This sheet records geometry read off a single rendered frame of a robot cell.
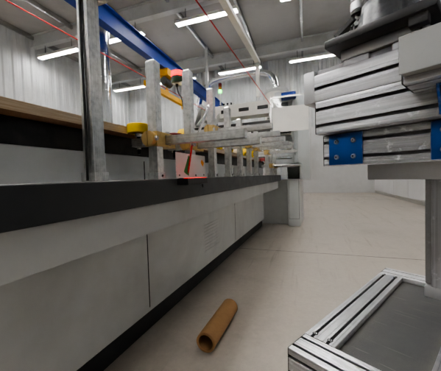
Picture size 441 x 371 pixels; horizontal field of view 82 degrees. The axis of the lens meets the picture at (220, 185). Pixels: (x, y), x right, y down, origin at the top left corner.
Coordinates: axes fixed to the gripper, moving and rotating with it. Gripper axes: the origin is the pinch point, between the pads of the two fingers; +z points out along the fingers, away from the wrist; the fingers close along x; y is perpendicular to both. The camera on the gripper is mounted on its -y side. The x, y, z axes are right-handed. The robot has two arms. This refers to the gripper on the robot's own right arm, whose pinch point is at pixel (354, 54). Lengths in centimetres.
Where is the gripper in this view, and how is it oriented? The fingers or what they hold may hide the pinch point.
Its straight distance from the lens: 163.8
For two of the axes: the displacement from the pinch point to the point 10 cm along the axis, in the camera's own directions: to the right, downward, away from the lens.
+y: 6.6, 0.1, -7.5
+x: 7.5, -0.5, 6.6
